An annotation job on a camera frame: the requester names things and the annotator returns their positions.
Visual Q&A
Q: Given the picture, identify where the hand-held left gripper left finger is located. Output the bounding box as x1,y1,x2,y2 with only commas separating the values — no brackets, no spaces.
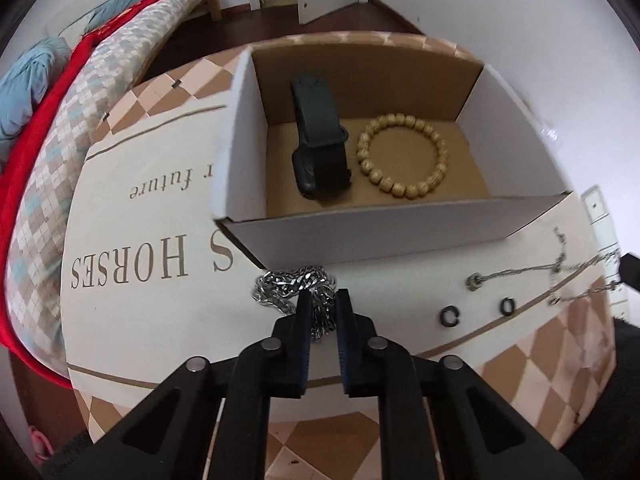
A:
44,290,314,480

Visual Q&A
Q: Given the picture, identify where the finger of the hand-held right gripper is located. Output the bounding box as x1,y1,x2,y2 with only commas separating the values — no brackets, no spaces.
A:
618,254,640,291

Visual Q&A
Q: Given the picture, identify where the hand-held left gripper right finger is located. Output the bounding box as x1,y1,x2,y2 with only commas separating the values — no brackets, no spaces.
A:
335,288,587,480

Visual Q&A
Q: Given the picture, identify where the thick silver chain necklace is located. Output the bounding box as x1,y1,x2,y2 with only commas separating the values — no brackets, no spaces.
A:
251,265,341,344

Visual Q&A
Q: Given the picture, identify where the thin silver necklace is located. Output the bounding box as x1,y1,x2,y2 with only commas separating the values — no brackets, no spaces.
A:
465,226,624,309

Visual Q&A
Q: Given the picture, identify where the white cardboard box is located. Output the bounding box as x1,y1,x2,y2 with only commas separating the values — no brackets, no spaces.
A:
210,42,575,271

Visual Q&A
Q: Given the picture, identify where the white power strip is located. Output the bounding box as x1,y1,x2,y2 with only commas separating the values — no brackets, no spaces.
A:
581,185,627,322

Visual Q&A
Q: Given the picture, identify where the dark cloth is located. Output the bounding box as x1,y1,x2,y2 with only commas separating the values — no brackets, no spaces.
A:
564,304,640,480

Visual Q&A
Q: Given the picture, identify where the printed round tablecloth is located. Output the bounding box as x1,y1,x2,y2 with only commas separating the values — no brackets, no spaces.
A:
60,31,617,480

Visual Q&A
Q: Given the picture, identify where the black smartwatch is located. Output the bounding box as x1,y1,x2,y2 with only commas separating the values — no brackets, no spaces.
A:
290,74,351,201

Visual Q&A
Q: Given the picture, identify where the pink slipper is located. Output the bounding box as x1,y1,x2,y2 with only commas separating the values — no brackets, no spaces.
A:
27,424,52,467

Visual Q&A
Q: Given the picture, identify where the red blanket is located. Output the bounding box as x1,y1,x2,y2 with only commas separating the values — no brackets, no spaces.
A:
0,0,202,392

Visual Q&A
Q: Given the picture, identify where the light blue bundled cloth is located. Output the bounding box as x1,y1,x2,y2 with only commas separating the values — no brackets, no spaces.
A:
0,36,72,147

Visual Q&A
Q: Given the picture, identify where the wooden bead bracelet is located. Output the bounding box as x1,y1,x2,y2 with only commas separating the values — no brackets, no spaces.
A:
356,113,450,200

